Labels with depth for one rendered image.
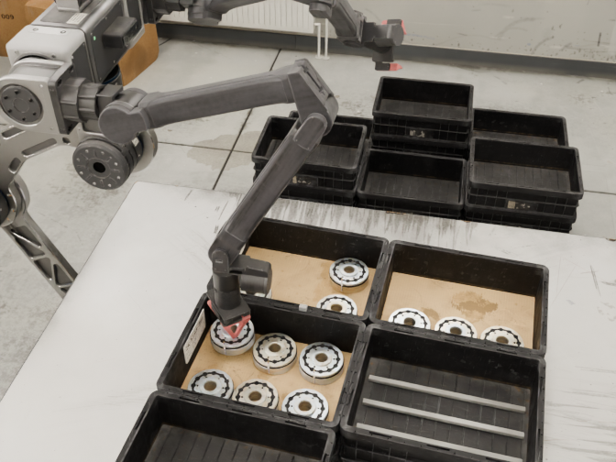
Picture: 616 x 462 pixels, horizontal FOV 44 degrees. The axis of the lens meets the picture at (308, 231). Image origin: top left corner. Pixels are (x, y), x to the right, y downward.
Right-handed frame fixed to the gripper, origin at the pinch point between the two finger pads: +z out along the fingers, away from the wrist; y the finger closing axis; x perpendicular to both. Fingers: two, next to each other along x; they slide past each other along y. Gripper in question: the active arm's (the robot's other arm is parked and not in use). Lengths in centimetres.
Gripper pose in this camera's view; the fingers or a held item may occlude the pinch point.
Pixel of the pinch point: (230, 327)
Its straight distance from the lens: 178.3
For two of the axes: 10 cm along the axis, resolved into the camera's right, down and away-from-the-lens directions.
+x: -8.7, 3.2, -3.8
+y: -5.0, -5.7, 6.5
